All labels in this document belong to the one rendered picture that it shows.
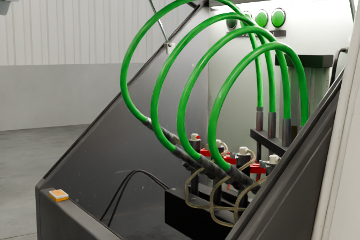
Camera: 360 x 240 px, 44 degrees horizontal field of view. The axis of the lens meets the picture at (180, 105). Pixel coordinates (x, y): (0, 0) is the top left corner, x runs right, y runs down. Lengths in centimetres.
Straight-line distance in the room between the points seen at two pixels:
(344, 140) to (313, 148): 5
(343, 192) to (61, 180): 74
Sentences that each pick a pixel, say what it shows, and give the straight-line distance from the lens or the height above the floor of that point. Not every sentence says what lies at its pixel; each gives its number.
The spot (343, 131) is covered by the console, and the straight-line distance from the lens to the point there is 75.
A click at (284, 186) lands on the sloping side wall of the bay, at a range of 70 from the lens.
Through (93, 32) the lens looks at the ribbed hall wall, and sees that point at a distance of 768.
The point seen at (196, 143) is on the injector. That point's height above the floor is 109.
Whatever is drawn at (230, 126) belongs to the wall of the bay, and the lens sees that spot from 135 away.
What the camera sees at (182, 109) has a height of 120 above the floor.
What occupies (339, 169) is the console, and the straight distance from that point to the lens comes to 75.
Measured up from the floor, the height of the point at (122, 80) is 124.
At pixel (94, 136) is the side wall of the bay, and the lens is 123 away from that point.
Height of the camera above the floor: 131
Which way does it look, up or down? 8 degrees down
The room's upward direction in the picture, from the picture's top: straight up
